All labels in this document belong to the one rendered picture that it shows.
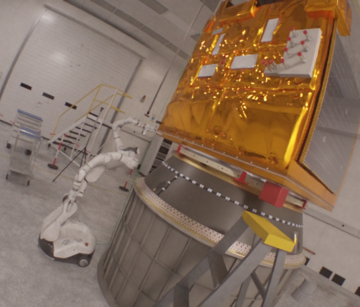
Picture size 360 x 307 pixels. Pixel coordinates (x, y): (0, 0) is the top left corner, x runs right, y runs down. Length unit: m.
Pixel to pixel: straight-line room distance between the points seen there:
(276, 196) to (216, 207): 0.50
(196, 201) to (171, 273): 0.63
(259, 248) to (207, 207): 0.87
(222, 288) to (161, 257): 0.95
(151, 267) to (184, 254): 0.33
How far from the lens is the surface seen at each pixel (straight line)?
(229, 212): 1.75
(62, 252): 2.51
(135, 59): 9.70
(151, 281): 2.00
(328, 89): 1.84
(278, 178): 1.53
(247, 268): 1.00
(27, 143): 6.08
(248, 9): 2.78
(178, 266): 1.82
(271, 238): 0.96
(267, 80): 1.95
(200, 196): 1.80
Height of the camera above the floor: 1.68
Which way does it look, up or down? 1 degrees down
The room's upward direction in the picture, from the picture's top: 24 degrees clockwise
